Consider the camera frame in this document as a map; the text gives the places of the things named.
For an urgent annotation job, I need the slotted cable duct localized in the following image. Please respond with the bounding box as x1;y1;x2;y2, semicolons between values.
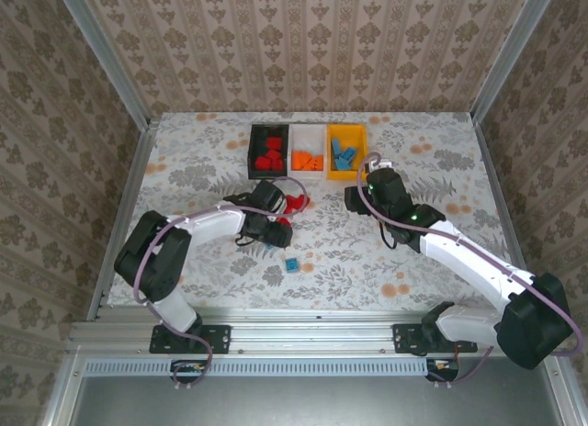
85;357;426;377

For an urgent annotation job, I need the aluminium frame post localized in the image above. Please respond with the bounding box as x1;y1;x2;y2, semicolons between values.
469;0;560;124
53;0;153;131

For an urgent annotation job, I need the aluminium table side rail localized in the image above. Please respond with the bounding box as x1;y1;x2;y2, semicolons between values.
471;116;543;320
85;117;163;320

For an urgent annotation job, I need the grey metal panel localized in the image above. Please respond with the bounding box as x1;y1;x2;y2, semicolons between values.
43;352;588;426

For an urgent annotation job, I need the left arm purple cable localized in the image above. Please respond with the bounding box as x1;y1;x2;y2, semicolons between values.
132;176;309;391

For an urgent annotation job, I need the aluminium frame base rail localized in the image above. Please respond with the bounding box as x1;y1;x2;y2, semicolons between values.
67;306;570;354

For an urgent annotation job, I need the black plastic bin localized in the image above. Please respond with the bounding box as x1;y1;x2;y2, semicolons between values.
247;123;291;182

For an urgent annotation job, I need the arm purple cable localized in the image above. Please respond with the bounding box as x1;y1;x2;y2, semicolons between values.
356;151;584;390
132;176;309;391

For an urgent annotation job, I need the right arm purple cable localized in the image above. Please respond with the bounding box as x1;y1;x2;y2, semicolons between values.
356;151;584;390

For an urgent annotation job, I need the white plastic bin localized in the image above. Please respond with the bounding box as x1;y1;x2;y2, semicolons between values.
288;122;330;182

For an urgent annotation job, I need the black connector box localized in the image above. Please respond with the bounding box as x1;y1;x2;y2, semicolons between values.
425;357;460;382
170;359;209;382

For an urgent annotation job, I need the floral patterned table cover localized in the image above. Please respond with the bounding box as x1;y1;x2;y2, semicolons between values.
98;111;529;315

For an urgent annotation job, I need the yellow plastic bin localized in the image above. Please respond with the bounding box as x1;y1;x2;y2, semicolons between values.
325;122;369;183

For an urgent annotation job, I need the right thin black camera cable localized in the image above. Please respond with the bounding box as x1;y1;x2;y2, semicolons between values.
379;219;400;251

